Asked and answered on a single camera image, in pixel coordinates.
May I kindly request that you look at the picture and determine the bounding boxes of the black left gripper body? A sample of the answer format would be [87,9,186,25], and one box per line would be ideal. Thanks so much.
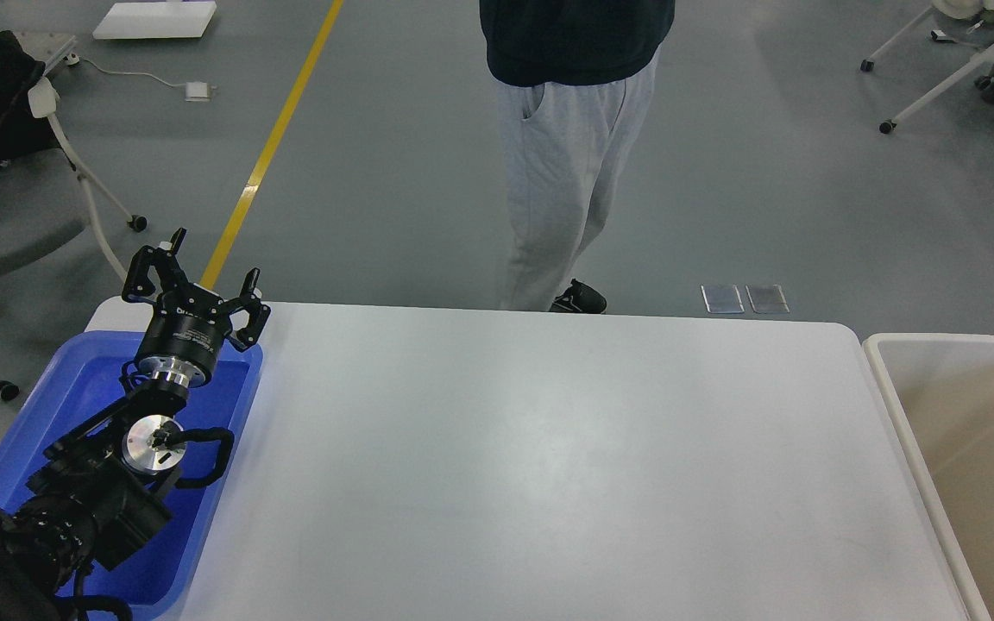
[134,294,231,388]

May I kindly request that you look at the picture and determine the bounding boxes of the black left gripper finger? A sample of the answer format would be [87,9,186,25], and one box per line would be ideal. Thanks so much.
[223,268,271,351]
[122,229,188,305]

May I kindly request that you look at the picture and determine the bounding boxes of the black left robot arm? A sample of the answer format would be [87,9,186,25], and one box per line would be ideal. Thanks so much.
[0,229,271,620]

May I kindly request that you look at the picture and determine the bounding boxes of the beige plastic bin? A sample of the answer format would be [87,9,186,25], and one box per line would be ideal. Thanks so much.
[863,333,994,620]

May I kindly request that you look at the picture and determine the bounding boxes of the grey office chair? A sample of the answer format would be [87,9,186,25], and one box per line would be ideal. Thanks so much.
[0,30,126,279]

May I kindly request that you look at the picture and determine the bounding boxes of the white flat board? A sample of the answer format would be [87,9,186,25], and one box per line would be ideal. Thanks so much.
[93,1,217,40]

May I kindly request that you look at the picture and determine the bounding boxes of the right metal floor plate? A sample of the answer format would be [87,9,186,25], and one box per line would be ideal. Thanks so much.
[745,285,790,314]

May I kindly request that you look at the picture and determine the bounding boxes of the metal floor plate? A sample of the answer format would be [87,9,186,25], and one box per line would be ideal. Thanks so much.
[701,285,746,315]
[745,285,790,314]

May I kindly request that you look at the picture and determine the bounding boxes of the left metal floor plate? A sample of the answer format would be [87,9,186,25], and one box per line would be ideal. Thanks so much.
[701,285,746,315]

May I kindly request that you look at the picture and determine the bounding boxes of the person in grey trousers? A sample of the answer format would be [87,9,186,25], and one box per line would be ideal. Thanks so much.
[480,1,676,314]

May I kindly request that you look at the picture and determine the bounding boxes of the white rolling chair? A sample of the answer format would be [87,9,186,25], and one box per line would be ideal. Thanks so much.
[859,1,994,135]

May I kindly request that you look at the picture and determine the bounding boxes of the white power adapter with cable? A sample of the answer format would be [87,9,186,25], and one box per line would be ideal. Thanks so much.
[78,56,216,103]

